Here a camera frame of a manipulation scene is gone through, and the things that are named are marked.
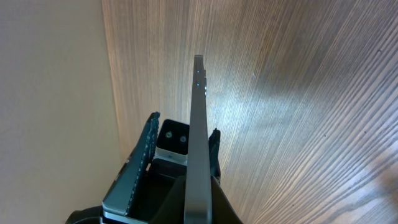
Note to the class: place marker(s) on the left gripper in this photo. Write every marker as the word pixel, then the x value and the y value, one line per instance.
pixel 150 187

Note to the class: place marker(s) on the smartphone with cyan screen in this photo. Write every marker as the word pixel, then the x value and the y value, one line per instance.
pixel 198 204

